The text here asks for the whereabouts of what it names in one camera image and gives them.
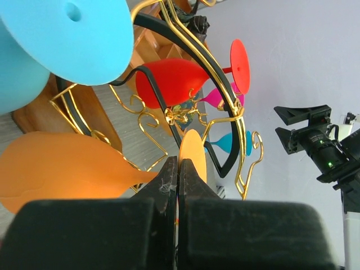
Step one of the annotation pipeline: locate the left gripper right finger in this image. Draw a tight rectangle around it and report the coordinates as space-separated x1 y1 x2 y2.
178 159 336 269

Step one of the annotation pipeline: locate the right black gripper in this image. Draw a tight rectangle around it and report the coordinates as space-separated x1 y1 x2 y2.
273 105 359 183

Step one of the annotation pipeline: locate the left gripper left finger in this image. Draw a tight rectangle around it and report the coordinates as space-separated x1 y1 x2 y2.
1 157 178 269

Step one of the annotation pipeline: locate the blue wine glass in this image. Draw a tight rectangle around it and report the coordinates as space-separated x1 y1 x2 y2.
210 130 253 156
1 1 134 114

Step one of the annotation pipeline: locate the pink wine glass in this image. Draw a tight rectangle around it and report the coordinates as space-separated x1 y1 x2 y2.
199 82 245 111

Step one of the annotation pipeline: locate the red wine glass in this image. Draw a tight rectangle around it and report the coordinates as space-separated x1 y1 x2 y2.
135 39 250 109

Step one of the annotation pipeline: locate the orange wine glass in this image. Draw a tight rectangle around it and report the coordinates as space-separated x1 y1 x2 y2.
0 129 208 214

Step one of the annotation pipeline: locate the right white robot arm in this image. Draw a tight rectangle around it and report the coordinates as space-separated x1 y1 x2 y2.
274 105 359 269

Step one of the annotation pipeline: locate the blue floral folded tie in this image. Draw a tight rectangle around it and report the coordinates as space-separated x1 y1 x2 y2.
172 101 195 131

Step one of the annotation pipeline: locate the dark patterned rolled tie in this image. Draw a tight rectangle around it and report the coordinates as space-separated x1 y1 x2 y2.
174 1 210 43

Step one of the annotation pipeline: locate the wooden compartment tray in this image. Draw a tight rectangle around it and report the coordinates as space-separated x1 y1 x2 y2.
128 1 196 71

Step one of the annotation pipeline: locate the gold wire wine glass rack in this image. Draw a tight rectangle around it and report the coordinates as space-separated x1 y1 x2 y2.
11 0 265 200

